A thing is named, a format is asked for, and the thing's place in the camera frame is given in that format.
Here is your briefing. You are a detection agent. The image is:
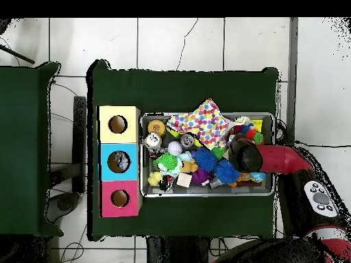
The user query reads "orange ball with cream dots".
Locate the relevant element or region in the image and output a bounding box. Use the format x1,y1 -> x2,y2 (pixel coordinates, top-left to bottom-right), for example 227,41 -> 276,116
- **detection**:
147,119 -> 167,138

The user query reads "multicoloured spiky caterpillar toy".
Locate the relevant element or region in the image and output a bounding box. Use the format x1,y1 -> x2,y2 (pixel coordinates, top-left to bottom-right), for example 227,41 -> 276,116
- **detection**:
229,123 -> 265,146

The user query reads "blue spiky rubber ball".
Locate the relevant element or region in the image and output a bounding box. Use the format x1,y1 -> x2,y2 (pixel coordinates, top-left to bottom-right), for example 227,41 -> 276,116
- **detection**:
215,160 -> 241,184
193,147 -> 219,173

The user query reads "grey stand base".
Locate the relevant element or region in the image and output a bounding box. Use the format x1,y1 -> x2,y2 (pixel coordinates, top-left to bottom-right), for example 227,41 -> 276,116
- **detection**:
46,191 -> 82,225

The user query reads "yellow rubber duck toy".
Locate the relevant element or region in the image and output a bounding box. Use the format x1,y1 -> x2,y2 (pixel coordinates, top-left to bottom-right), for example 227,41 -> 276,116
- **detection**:
147,172 -> 164,188

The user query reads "crushed silver drink can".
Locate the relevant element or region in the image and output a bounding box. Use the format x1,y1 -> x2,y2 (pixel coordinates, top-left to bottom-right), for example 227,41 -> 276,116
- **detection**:
143,133 -> 163,151

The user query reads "tan plush animal toy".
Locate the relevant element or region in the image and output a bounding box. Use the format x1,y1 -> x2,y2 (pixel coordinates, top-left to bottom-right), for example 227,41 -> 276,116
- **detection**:
178,158 -> 199,175

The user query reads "black cable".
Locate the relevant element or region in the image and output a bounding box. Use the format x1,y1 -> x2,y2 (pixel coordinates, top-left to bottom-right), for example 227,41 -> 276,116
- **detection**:
295,139 -> 351,149

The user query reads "black panel stand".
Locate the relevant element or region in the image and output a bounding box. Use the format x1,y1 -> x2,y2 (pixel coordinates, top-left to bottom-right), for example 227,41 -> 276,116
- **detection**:
73,95 -> 88,194

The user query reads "shallow clear mesh bin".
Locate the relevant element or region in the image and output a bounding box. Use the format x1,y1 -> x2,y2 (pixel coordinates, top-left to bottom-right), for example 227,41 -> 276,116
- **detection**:
139,112 -> 276,197

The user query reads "cream knitted cloth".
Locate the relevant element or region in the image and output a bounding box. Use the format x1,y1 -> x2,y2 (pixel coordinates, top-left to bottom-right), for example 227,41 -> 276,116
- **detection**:
232,114 -> 253,126

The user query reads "dark green table cloth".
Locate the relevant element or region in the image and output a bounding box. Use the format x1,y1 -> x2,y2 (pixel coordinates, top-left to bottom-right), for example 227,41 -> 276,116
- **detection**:
0,60 -> 62,238
87,59 -> 280,242

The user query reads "polka dot cloth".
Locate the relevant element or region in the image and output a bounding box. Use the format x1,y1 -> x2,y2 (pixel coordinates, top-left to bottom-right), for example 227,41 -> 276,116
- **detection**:
166,98 -> 232,150

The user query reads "green spiky rubber ball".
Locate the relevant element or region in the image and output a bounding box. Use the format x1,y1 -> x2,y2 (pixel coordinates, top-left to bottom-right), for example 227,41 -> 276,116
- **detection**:
154,152 -> 179,173

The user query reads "wooden box with three holes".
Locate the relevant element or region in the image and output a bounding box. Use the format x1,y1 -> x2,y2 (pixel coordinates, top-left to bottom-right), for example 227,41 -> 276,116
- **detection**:
97,105 -> 143,218

